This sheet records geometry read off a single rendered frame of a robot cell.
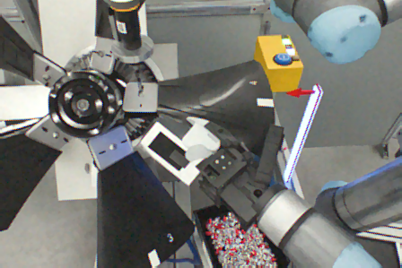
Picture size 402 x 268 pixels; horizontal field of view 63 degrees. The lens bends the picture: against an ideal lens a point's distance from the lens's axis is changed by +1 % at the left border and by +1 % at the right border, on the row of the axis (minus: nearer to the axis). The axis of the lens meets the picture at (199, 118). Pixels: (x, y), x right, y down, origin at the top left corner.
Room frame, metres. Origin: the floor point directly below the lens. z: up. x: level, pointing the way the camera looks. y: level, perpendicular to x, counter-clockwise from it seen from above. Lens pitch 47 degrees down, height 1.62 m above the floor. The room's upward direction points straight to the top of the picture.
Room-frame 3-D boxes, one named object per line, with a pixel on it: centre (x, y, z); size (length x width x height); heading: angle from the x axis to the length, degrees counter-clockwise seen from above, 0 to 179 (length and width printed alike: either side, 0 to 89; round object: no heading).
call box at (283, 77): (0.78, -0.23, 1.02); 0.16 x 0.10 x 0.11; 4
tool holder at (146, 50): (0.47, 0.12, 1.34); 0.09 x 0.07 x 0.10; 39
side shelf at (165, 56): (1.00, 0.26, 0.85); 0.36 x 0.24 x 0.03; 94
